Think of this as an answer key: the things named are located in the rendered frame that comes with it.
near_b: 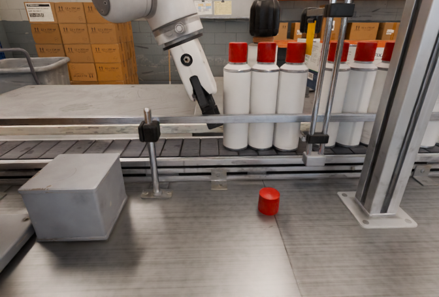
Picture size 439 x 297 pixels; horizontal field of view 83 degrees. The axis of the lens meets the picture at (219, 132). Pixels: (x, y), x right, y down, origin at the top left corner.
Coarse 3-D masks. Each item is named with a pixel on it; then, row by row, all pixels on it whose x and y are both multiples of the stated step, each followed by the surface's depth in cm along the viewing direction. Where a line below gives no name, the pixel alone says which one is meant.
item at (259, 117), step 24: (0, 120) 44; (24, 120) 44; (48, 120) 44; (72, 120) 44; (96, 120) 44; (120, 120) 45; (168, 120) 45; (192, 120) 45; (216, 120) 45; (240, 120) 45; (264, 120) 46; (288, 120) 46; (336, 120) 46; (360, 120) 46; (432, 120) 47
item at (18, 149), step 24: (0, 144) 53; (24, 144) 53; (48, 144) 53; (72, 144) 53; (96, 144) 53; (120, 144) 53; (144, 144) 53; (168, 144) 53; (192, 144) 53; (216, 144) 53; (360, 144) 53
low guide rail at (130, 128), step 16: (0, 128) 53; (16, 128) 53; (32, 128) 53; (48, 128) 53; (64, 128) 53; (80, 128) 53; (96, 128) 54; (112, 128) 54; (128, 128) 54; (160, 128) 54; (176, 128) 54; (192, 128) 54; (304, 128) 55
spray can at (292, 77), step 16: (288, 48) 44; (304, 48) 43; (288, 64) 45; (288, 80) 44; (304, 80) 45; (288, 96) 45; (304, 96) 47; (288, 112) 47; (288, 128) 48; (272, 144) 52; (288, 144) 49
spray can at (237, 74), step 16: (240, 48) 43; (240, 64) 44; (224, 80) 46; (240, 80) 44; (224, 96) 47; (240, 96) 46; (224, 112) 48; (240, 112) 47; (224, 128) 50; (240, 128) 48; (224, 144) 51; (240, 144) 50
